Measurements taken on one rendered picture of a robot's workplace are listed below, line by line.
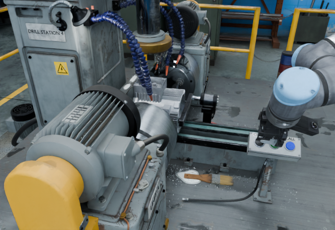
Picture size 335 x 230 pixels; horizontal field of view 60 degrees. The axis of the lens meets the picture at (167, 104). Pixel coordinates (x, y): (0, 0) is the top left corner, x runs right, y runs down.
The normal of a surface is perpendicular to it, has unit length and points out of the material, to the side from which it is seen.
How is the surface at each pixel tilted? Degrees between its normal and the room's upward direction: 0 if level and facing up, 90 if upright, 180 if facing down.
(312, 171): 0
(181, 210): 0
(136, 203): 0
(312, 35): 90
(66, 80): 90
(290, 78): 35
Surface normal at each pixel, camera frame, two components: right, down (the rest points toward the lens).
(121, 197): 0.00, -0.87
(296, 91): -0.21, -0.48
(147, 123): 0.40, -0.75
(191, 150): -0.23, 0.47
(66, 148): -0.09, 0.18
